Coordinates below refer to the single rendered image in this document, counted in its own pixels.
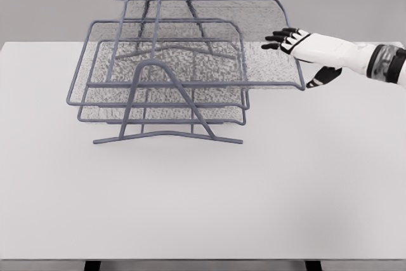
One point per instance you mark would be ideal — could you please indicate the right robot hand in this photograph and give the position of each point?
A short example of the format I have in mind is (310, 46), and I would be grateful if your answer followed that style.
(317, 49)

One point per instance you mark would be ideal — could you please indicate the wide grey mesh file tray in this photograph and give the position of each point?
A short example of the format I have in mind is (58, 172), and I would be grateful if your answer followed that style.
(272, 69)

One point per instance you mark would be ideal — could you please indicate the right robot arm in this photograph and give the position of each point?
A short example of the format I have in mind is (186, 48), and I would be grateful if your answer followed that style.
(374, 56)

